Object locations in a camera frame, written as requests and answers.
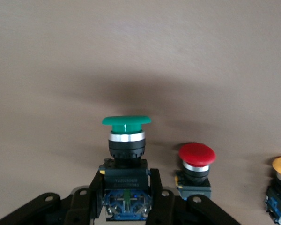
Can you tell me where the black right wrist camera bracket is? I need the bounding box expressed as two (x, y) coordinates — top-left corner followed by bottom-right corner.
(0, 192), (243, 225)

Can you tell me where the green push button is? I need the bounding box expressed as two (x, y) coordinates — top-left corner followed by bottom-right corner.
(98, 115), (153, 221)

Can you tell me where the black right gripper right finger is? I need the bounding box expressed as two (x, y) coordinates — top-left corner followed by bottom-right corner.
(146, 167), (179, 225)

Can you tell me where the red push button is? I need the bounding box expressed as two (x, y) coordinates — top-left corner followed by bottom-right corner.
(174, 142), (217, 201)

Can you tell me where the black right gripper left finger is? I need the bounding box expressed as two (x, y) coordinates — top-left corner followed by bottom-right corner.
(67, 168), (106, 225)

